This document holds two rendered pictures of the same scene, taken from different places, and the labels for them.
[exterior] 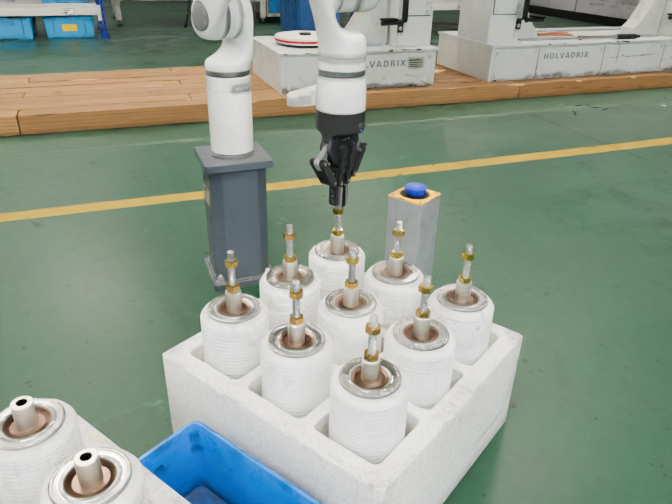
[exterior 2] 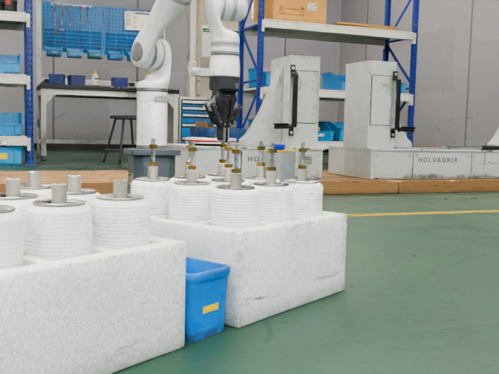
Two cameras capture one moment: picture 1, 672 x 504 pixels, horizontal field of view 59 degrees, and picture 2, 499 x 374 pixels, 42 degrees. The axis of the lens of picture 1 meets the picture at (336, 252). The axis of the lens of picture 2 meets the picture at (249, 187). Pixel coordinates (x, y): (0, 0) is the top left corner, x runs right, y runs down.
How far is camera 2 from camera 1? 0.80 m
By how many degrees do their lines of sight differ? 22
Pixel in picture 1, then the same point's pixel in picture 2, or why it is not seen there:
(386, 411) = (244, 197)
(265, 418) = (170, 222)
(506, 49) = (384, 152)
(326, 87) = (214, 60)
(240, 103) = (160, 109)
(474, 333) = (309, 197)
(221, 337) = (144, 189)
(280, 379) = (180, 199)
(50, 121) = not seen: outside the picture
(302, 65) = (208, 156)
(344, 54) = (226, 40)
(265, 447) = not seen: hidden behind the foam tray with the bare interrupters
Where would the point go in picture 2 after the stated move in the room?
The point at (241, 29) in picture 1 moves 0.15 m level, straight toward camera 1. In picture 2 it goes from (163, 61) to (164, 56)
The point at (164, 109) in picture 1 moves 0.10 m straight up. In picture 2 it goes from (88, 185) to (88, 165)
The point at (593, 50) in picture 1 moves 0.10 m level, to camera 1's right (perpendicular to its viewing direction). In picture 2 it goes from (461, 156) to (477, 157)
